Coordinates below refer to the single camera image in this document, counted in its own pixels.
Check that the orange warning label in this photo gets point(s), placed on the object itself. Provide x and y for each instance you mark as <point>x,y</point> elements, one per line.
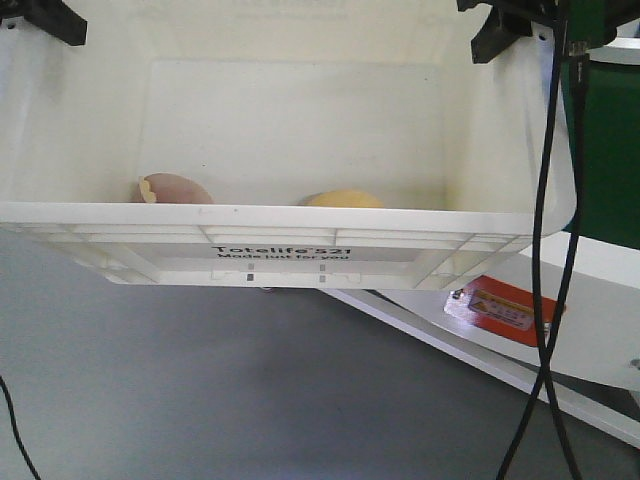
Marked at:
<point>496,307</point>

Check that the white plastic tote box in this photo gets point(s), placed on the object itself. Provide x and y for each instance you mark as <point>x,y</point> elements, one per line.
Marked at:
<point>264,103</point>

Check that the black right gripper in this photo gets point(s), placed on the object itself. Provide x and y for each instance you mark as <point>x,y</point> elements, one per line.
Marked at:
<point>508,21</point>

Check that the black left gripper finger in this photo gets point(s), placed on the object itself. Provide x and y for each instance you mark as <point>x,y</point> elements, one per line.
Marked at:
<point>54,17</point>

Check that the green circuit board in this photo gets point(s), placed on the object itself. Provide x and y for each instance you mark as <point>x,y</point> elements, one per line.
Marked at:
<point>587,26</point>

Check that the pink round plush toy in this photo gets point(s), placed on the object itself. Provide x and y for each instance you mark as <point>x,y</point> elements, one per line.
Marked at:
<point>166,188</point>

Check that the yellow round plush toy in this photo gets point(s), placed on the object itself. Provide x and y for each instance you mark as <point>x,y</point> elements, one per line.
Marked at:
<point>343,198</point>

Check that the white outer table rim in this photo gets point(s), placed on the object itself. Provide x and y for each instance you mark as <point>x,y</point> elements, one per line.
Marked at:
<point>599,332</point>

